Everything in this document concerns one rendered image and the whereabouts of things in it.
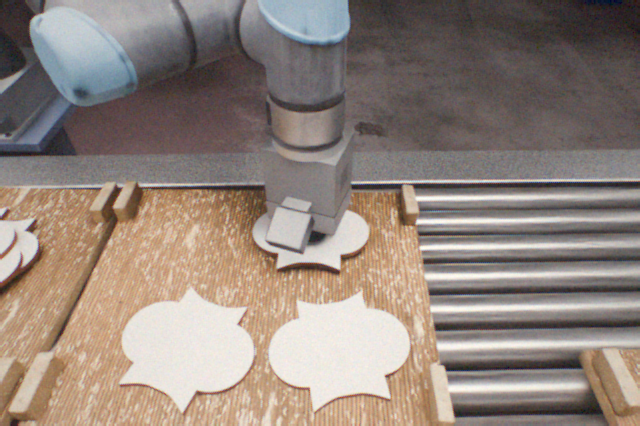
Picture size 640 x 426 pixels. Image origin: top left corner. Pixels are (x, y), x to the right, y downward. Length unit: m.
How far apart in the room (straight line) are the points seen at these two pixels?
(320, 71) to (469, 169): 0.42
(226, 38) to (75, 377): 0.37
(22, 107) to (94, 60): 0.69
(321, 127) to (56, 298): 0.37
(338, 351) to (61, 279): 0.35
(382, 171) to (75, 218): 0.46
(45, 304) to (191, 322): 0.18
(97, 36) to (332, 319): 0.34
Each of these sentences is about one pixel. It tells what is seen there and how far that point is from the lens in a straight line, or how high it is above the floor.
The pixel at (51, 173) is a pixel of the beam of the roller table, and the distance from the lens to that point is 0.84.
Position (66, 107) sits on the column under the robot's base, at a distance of 1.12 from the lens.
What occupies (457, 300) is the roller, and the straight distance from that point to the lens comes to 0.57.
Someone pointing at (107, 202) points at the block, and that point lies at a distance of 0.67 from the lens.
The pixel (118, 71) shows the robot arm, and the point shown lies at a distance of 0.40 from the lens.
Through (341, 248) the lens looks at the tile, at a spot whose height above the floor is 0.95.
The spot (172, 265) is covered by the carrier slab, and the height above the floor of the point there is 0.94.
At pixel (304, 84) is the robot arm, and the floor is 1.18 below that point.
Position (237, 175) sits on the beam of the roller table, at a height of 0.92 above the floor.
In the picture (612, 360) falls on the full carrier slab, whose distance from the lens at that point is 0.54.
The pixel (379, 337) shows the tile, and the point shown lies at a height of 0.94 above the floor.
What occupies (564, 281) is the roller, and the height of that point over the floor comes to 0.91.
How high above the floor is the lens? 1.37
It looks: 45 degrees down
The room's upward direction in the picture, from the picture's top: straight up
